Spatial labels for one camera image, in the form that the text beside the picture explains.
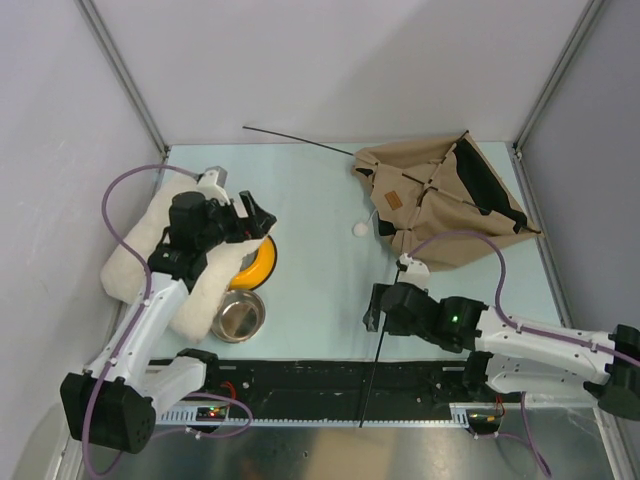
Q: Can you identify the left aluminium frame post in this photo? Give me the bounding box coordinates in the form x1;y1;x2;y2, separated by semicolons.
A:
74;0;169;160

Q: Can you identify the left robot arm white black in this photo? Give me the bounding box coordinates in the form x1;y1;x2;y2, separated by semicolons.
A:
60;191;276;453

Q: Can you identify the right aluminium frame post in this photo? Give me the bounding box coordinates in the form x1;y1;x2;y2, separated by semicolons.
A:
512;0;610;159

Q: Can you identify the purple cable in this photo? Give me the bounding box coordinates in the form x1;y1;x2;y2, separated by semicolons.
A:
409;230;640;476
82;163;254;476

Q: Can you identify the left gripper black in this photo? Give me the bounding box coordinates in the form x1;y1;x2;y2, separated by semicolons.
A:
196;191;275;252

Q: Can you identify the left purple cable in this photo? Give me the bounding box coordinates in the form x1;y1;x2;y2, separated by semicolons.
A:
82;163;254;476

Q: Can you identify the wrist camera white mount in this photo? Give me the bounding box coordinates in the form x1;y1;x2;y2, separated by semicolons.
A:
396;253;431;290
196;166;232;205

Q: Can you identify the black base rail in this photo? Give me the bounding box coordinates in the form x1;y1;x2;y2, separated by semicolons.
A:
149;357;521;422

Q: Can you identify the white pompom toy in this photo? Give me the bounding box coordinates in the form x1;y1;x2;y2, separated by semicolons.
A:
352;209;377;238

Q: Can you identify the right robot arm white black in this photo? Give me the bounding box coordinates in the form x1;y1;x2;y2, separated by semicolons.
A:
363;282;639;421

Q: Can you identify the cream plush cushion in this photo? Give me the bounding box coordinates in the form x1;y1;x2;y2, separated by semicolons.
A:
100;174;263;343

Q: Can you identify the beige fabric pet tent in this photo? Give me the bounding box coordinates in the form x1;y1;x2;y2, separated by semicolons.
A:
352;133;542;272

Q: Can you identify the stainless steel pet bowl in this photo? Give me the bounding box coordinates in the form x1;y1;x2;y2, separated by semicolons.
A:
211;289;266;344

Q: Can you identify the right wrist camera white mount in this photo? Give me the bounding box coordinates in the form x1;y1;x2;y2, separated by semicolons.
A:
396;253;431;290

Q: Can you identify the white slotted cable duct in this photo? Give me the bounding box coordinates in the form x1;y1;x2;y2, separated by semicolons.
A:
157;403;503;428

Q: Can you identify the yellow pet bowl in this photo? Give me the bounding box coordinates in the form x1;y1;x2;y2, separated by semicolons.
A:
229;236;278;290

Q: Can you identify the aluminium frame post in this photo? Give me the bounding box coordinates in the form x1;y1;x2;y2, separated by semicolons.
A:
74;0;169;160
512;0;610;159

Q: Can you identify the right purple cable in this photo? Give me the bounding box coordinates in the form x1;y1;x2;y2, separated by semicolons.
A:
409;230;640;476

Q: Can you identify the black tent pole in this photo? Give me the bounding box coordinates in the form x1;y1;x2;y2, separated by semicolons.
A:
242;125;354;157
357;272;398;428

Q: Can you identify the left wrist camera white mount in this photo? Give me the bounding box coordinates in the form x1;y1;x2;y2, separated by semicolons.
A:
196;166;232;205

